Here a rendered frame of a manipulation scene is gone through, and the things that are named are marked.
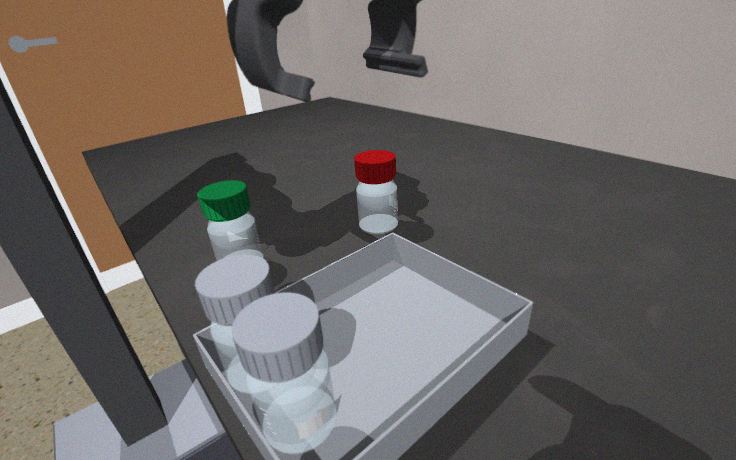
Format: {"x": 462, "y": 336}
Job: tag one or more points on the clear bottle with green cap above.
{"x": 231, "y": 228}

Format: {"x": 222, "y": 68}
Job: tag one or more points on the grey tray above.
{"x": 396, "y": 320}

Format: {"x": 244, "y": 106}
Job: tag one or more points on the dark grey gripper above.
{"x": 252, "y": 28}

